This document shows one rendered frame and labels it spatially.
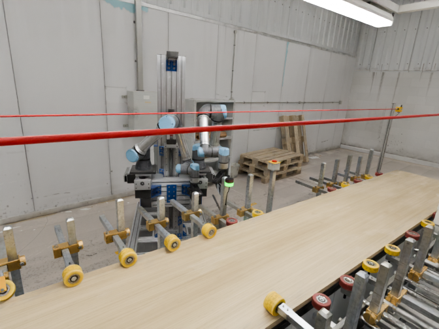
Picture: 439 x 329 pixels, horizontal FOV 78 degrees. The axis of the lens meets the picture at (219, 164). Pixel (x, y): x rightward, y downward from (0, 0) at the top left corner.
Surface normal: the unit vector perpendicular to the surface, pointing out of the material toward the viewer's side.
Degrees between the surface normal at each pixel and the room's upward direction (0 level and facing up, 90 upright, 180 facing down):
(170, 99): 90
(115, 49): 90
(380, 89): 90
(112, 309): 0
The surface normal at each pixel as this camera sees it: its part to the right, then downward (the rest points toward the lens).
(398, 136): -0.75, 0.15
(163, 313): 0.05, -0.96
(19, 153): 0.66, 0.25
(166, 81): 0.19, 0.29
